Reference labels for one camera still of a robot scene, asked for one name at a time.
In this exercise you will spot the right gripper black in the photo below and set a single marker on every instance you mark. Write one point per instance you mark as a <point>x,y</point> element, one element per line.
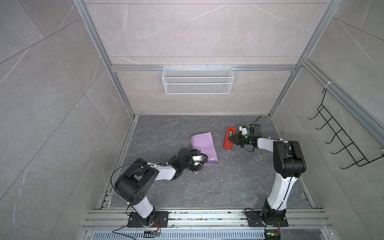
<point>237,140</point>

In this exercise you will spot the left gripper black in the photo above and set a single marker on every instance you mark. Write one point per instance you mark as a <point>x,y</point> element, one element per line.
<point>197,167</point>

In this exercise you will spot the pink wrapping paper sheet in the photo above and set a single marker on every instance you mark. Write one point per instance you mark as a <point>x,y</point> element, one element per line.
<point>205,144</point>

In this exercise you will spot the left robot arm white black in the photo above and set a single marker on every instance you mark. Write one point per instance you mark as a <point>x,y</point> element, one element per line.
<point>135,182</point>

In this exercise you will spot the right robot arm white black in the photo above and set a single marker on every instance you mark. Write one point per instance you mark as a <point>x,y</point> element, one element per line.
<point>288,163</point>

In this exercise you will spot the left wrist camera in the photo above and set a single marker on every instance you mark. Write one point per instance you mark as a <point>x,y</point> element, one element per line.
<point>197,158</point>

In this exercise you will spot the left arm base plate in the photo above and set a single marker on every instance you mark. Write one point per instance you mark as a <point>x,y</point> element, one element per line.
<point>154,220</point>

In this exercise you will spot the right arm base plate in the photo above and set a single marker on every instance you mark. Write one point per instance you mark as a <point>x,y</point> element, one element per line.
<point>267,219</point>

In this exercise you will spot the white wire mesh basket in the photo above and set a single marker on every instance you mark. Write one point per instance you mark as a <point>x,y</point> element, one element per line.
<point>197,80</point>

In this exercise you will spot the black wire hook rack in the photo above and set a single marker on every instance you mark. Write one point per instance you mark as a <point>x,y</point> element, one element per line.
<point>339,133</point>

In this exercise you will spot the aluminium rail base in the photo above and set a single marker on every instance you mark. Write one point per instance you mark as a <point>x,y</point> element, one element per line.
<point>216,224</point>

